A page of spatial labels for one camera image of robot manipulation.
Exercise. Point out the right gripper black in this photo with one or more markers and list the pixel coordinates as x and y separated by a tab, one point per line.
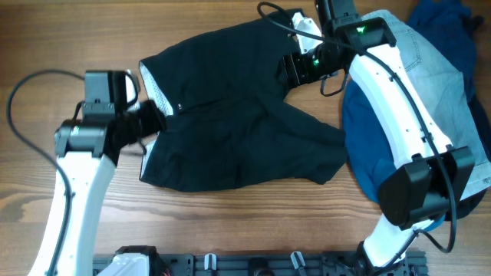
294	71

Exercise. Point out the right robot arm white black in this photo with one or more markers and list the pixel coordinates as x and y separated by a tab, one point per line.
430	172

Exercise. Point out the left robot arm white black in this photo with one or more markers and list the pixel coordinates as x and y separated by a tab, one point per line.
88	150

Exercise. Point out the black shorts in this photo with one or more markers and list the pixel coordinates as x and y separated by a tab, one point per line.
227	123

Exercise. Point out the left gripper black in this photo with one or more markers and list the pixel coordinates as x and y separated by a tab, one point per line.
156	119

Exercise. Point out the blue garment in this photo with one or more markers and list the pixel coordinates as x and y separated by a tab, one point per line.
369	152

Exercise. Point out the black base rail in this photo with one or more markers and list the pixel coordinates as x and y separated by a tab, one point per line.
329	263

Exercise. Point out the light denim shorts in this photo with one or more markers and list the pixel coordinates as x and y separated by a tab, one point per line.
440	86

